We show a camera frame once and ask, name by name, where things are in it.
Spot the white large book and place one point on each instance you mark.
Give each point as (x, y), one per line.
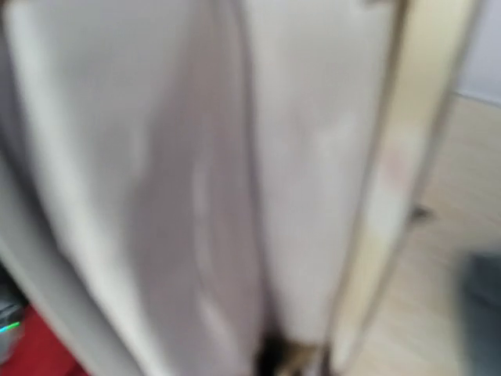
(184, 183)

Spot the grey fabric pouch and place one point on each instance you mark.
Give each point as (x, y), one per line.
(478, 309)

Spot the red student backpack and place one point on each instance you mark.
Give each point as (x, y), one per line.
(39, 352)

